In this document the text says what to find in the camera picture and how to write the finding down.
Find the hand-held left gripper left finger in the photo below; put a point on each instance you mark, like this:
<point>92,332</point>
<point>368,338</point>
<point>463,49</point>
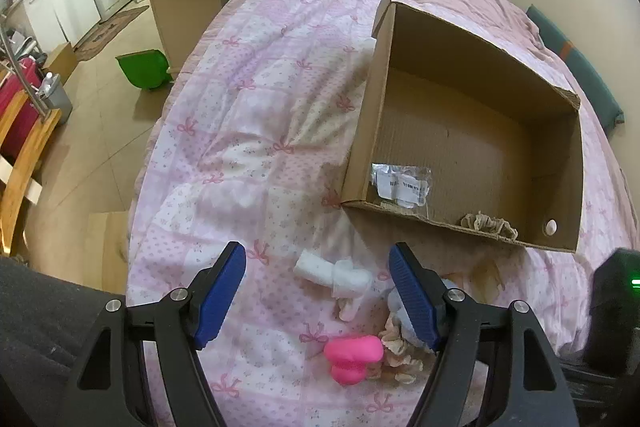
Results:
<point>220,297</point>

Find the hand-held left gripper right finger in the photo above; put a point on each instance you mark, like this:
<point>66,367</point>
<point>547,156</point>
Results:
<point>412,297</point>

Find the light blue plush toy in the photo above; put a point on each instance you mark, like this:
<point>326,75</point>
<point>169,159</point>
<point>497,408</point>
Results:
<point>393,304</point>

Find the cream scrunchie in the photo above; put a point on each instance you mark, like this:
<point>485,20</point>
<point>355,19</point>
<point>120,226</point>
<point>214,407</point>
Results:
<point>400,352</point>

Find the pink rubber toy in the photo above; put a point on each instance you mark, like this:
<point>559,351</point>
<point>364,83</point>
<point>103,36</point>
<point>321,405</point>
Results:
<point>352,357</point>

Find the beige scrunchie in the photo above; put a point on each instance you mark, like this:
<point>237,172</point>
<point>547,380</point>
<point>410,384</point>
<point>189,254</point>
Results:
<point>487,224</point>

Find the clear plastic packet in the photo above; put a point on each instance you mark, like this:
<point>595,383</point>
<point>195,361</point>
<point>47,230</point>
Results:
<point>400,184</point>

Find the person's grey trouser leg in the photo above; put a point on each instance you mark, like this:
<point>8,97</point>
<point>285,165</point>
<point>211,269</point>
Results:
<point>45,327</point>

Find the wooden chair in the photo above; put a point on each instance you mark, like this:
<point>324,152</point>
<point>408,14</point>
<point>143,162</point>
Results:
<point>25,167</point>

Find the green dustpan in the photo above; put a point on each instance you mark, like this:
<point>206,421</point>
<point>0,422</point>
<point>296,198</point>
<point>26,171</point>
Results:
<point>145,69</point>

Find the teal headboard cushion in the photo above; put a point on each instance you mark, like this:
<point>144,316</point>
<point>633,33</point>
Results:
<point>580,62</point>

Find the grey bin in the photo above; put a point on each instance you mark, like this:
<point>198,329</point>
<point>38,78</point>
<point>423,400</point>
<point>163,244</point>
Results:
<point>57,99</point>

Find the red suitcase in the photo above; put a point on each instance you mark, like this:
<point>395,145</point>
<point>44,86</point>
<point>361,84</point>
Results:
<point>17,97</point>

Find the small cardboard box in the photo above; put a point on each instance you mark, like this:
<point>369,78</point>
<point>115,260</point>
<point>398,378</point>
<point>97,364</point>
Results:
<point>62,59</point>

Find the brown patterned rug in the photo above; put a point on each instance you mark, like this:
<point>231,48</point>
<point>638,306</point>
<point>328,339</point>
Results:
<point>107,34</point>

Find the beige armchair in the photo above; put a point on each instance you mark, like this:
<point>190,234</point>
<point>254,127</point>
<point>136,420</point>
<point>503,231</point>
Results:
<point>185,12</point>

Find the curved metal tube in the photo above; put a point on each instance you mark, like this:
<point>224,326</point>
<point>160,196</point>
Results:
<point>20,67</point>

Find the white kitchen cabinet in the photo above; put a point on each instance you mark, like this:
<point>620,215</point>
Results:
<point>65,7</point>

